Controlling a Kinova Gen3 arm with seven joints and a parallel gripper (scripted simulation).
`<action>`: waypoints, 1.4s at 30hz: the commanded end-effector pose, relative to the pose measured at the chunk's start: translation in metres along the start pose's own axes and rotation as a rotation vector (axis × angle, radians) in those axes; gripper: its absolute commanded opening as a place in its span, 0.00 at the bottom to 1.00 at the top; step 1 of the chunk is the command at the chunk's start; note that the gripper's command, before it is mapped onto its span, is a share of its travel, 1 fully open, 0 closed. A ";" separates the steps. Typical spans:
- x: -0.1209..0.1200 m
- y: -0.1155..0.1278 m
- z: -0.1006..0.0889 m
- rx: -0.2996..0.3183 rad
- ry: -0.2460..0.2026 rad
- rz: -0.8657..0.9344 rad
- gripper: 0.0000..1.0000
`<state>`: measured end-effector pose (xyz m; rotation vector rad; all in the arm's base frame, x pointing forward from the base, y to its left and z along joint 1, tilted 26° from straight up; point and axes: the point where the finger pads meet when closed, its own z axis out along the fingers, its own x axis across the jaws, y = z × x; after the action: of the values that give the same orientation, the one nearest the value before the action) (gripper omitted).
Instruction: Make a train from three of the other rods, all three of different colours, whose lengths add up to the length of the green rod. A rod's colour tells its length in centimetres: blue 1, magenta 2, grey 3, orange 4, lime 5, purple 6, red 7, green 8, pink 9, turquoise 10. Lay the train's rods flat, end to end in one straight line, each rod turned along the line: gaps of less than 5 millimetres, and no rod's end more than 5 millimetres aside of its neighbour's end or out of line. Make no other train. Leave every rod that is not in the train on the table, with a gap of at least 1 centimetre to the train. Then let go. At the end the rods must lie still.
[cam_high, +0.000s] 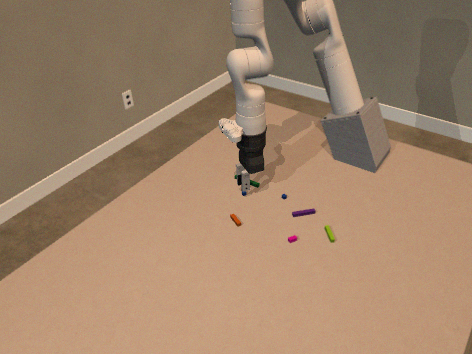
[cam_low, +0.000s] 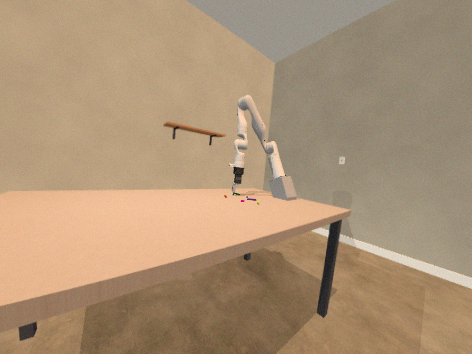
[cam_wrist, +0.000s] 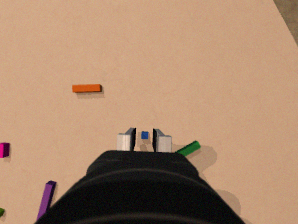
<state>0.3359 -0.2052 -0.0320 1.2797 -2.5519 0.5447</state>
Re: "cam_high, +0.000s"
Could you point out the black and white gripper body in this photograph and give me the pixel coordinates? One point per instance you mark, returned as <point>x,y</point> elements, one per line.
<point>249,134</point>

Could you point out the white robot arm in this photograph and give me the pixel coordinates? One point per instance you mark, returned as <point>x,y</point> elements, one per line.
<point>332,58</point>

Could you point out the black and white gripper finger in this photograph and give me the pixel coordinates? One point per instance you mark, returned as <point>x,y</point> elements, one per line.
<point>245,182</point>
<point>239,168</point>

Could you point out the purple rod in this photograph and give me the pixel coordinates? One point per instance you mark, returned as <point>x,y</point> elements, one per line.
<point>303,212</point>

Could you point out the orange rod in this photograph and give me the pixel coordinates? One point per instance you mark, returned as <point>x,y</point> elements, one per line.
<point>235,219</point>

